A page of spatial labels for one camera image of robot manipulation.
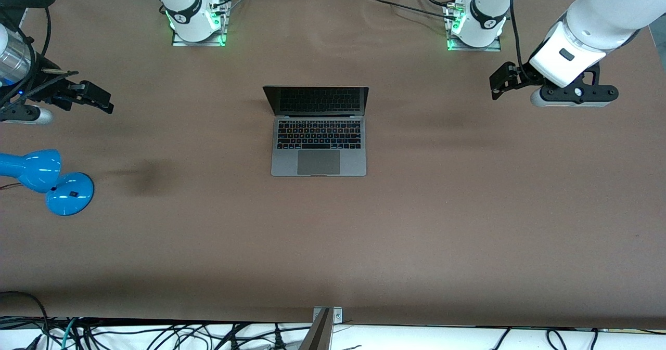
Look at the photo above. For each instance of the brown table cover sheet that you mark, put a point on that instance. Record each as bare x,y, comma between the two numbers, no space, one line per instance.
333,246

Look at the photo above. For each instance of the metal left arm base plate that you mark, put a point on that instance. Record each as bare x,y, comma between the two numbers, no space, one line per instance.
451,46

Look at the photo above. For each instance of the grey laptop computer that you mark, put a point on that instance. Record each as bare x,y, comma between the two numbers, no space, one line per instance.
318,161

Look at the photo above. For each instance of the blue desk lamp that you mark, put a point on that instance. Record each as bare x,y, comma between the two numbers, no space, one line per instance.
36,170

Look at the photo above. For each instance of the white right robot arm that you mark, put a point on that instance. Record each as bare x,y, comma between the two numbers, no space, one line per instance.
182,7

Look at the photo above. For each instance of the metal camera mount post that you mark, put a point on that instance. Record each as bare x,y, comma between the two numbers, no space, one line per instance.
320,334

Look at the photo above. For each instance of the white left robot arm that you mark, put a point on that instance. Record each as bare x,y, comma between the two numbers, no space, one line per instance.
609,7

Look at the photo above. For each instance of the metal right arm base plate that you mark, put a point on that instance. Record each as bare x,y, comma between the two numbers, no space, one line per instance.
225,22

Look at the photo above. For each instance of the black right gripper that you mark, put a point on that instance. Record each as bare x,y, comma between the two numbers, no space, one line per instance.
48,91

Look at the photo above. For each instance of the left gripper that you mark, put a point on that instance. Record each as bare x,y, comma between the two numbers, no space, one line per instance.
522,75

